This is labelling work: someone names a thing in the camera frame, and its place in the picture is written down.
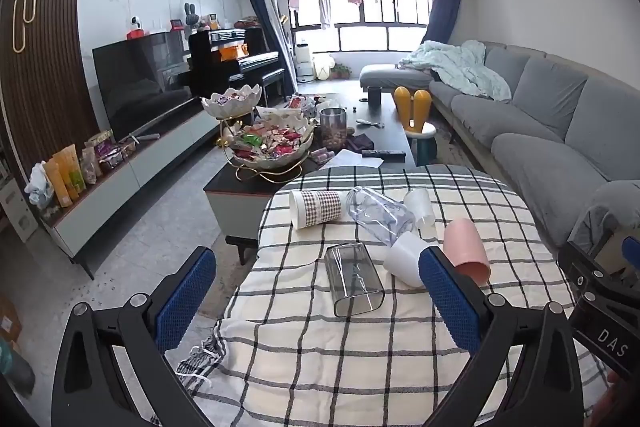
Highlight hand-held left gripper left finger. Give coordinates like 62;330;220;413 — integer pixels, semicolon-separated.
51;246;218;427

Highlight pink cup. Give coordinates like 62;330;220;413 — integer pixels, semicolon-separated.
443;217;492;287

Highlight white floor appliance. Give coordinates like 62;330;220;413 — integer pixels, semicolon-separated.
294;42;314;83

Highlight white crumpled cloth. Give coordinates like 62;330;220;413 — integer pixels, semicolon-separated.
24;161;54;206

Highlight grey transparent square cup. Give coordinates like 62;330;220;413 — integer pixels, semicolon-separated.
325;243;386;318

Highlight grey sofa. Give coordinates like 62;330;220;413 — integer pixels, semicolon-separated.
359;39;640;259

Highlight grey television cabinet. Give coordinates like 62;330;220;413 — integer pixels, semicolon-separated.
42;106;221;281

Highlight black piano bench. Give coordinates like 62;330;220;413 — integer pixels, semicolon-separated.
254;67;287;106

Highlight large candy bowl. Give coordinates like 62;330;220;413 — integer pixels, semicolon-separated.
227;113;316;174

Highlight clear plastic cup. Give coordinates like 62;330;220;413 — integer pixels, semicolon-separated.
346;186;417;248

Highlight light blue blanket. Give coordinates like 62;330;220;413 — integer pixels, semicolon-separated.
397;40;514;103

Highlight translucent white cup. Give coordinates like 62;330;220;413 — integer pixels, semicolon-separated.
403;188;435;228

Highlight flat screen television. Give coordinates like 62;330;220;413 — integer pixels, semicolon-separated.
92;31;196;140

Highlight orange snack packets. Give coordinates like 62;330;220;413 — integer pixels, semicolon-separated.
43;144;87;208

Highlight yellow rabbit ear stool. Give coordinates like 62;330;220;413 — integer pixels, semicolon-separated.
393;87;437;166

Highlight dark coffee table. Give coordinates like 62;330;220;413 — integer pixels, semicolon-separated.
202;92;419;266

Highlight small candy bowl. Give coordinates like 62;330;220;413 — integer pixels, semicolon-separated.
200;84;264;121

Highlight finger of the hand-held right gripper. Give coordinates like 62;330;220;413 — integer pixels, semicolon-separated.
568;202;640;275

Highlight black upright piano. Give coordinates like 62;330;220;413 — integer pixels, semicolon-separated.
187;27;281;108

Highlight black white checked tablecloth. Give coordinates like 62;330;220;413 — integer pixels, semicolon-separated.
175;164;617;427

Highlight cardboard box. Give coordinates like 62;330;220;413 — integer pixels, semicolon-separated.
0;293;24;344

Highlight houndstooth sleeve paper cup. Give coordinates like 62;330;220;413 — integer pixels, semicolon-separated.
288;189;344;231

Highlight round white lamp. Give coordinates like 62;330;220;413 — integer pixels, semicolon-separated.
313;52;335;80

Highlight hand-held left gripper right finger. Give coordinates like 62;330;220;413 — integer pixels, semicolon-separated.
418;246;586;427

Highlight gold paperclip wall decoration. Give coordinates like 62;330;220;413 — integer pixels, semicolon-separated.
12;0;40;54

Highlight gold bowl stand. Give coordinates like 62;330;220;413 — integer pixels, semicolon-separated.
215;109;313;184

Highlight white paper sheet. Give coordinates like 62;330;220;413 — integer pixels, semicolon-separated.
326;150;385;170

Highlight black frame window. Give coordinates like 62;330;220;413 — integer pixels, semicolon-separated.
286;0;432;54

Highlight glass jar of nuts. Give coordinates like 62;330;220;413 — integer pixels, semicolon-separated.
319;107;349;151

